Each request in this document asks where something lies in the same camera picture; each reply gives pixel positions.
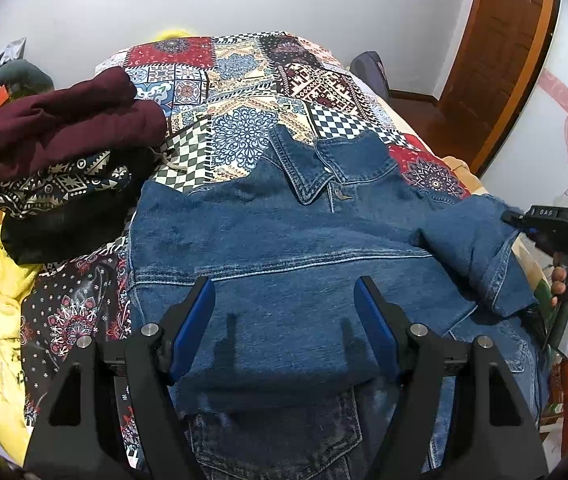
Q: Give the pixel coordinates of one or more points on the wooden door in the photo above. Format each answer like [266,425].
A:
[504,60]

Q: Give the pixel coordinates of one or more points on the folded maroon garment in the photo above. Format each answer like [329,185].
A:
[64,125]

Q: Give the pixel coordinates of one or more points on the yellow foam arch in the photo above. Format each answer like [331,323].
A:
[174,35]

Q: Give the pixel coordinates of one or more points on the patchwork printed bedspread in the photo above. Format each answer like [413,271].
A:
[244,125]

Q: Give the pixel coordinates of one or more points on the dark denim garment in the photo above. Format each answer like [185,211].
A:
[274,442]

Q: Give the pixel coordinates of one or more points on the yellow garment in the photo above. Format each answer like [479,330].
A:
[4,285]

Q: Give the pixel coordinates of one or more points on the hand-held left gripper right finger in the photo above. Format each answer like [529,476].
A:
[375,327]

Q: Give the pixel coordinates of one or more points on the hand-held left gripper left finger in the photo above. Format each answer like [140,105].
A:
[196,330]

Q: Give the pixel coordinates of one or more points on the folded black white patterned garment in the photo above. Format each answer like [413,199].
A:
[64,185]

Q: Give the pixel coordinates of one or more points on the blue denim jacket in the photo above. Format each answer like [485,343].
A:
[289,240]

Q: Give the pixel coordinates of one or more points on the grey purple backpack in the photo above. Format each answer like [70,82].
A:
[370,72]

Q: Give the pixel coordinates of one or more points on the cream bed sheet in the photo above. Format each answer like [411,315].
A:
[466,172]

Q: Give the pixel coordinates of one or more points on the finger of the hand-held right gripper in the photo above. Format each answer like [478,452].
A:
[518,221]

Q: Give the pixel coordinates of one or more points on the dark grey cushion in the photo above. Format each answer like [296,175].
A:
[21,74]

